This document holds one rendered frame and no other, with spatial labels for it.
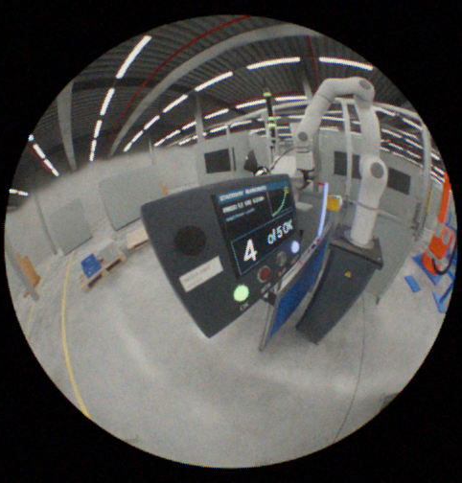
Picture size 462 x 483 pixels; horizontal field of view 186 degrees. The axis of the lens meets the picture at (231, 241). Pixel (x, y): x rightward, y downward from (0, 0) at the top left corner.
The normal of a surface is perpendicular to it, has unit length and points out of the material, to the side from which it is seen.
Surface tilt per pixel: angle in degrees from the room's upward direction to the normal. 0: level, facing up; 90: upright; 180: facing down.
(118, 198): 90
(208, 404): 0
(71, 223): 90
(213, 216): 75
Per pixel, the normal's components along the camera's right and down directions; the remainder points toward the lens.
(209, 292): 0.59, 0.10
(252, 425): -0.11, -0.86
